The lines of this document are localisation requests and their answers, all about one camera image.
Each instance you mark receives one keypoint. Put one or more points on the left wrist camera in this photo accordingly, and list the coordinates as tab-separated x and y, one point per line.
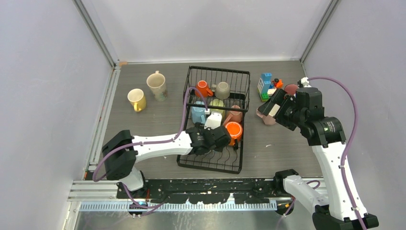
213	121

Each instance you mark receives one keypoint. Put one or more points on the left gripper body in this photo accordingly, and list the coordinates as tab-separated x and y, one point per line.
218	148

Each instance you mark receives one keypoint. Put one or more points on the light blue mug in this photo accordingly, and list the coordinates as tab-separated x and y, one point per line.
198	115

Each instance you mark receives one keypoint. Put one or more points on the grey mug on shelf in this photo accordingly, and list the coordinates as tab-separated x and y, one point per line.
221	90

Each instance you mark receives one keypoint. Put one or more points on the toy figure orange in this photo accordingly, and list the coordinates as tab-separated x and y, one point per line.
278	83

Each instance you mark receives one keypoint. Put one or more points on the orange mug front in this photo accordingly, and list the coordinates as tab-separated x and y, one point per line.
235	130

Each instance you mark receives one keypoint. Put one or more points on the orange mug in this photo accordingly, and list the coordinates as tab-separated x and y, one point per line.
235	130
203	88

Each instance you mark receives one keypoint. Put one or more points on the cream floral tall mug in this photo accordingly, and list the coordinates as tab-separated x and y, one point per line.
157	84

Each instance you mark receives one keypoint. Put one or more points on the toy block building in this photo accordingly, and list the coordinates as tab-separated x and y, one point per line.
265	86

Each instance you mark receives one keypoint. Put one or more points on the salmon pink mug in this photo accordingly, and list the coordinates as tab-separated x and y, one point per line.
233	115

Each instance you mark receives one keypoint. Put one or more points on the black wire dish rack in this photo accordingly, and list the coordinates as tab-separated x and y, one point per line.
229	159

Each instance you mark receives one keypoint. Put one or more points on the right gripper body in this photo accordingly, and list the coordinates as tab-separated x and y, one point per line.
290	116

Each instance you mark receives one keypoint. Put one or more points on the light green mug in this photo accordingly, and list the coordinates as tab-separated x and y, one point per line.
218	105

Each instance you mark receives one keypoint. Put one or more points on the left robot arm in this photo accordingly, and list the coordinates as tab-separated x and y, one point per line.
123	151

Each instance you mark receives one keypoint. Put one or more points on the pink round mug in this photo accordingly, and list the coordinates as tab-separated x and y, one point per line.
290	89

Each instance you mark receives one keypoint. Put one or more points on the pink faceted mug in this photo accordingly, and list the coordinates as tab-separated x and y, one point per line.
267	119

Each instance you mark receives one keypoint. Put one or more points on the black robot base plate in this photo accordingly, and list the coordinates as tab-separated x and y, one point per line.
210	191

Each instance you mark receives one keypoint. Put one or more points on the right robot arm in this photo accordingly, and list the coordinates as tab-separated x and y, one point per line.
341	208

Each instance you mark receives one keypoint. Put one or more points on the yellow mug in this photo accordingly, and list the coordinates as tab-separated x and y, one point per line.
137	99

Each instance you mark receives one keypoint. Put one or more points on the orange mug on shelf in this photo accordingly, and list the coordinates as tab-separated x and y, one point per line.
203	88

